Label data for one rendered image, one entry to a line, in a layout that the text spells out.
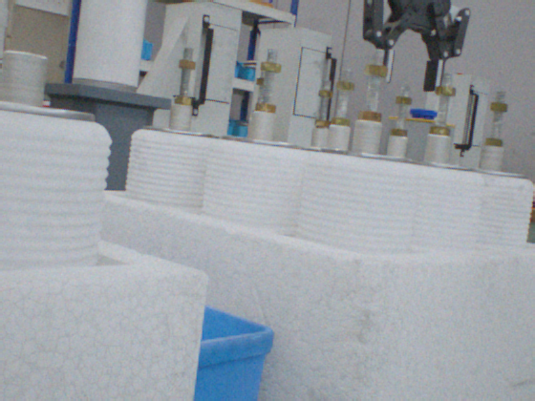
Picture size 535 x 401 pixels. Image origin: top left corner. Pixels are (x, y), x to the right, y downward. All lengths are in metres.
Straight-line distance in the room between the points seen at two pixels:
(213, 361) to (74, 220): 0.16
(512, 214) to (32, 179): 0.54
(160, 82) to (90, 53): 1.97
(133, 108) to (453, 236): 0.54
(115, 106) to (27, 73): 0.65
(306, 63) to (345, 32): 4.51
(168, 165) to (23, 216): 0.38
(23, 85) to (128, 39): 0.68
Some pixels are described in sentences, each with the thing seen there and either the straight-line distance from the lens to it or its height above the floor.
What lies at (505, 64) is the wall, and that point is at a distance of 6.55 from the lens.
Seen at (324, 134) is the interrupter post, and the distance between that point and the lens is 0.93.
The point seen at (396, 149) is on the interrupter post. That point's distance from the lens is 0.86.
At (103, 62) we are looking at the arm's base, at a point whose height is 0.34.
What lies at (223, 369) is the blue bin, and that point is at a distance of 0.50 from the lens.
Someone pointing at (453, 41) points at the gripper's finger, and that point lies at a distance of 0.93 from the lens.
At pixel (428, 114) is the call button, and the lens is 1.04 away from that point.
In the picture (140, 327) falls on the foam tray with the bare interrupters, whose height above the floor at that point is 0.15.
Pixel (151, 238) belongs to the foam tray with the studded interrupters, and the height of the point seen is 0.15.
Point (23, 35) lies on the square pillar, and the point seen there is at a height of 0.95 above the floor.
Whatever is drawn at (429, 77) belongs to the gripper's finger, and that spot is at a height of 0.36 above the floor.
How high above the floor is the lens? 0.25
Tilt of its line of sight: 4 degrees down
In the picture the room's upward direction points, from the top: 7 degrees clockwise
